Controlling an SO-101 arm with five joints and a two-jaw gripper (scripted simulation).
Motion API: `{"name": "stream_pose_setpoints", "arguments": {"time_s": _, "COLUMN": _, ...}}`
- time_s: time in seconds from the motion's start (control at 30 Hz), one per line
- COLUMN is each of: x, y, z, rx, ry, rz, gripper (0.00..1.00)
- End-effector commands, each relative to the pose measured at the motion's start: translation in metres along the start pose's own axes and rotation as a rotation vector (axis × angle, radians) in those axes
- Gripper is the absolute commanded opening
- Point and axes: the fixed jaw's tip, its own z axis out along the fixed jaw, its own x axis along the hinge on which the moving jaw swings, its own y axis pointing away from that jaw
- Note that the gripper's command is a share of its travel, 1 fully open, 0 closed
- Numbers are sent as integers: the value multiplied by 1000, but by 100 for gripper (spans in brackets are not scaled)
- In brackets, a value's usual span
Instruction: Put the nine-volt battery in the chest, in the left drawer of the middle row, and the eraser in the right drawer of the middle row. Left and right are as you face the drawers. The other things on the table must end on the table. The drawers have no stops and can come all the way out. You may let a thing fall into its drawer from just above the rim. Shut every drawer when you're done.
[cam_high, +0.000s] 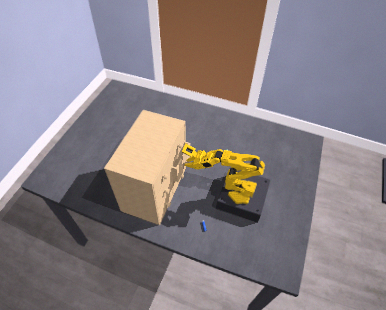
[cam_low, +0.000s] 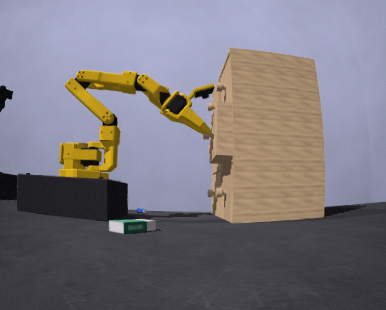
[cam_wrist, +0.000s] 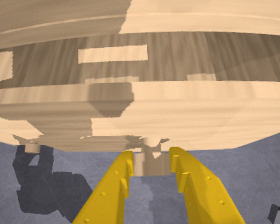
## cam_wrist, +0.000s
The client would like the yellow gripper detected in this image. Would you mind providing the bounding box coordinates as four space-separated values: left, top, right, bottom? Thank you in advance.
72 147 245 224

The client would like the wooden chest of drawers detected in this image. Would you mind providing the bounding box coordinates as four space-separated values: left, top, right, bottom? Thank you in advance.
0 12 280 49

